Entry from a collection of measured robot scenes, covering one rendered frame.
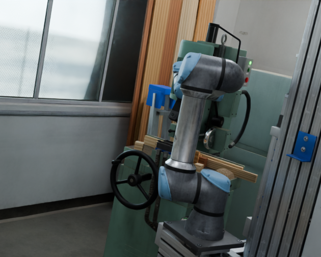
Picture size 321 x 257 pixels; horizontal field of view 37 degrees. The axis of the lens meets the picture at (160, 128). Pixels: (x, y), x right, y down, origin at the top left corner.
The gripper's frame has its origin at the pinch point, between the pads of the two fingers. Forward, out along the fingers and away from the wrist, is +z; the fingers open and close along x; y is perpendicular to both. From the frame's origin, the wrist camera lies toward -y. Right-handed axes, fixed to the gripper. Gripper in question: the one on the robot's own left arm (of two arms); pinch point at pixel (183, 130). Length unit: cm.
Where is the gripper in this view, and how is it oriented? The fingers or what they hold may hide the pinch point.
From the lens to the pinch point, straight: 235.3
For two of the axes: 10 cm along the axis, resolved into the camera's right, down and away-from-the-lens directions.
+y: 5.6, -5.3, 6.4
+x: -8.2, -2.6, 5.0
